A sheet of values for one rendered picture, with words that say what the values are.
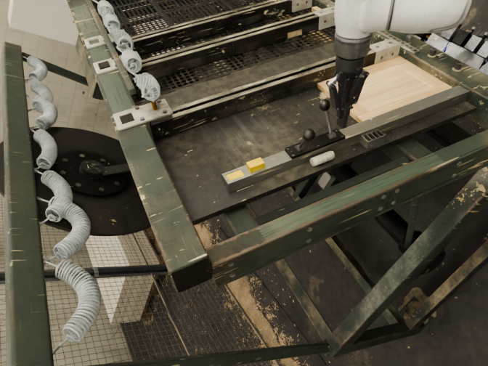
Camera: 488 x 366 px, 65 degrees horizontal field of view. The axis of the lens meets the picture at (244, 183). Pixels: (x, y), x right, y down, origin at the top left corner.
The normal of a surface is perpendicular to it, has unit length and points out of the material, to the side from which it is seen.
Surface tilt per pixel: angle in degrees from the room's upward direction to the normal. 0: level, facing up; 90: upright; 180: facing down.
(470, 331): 0
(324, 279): 0
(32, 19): 90
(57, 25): 90
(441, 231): 0
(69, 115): 90
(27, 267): 90
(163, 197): 57
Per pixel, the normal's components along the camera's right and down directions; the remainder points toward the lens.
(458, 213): -0.80, -0.08
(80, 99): 0.49, 0.48
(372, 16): -0.19, 0.74
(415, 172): -0.07, -0.70
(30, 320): 0.43, -0.77
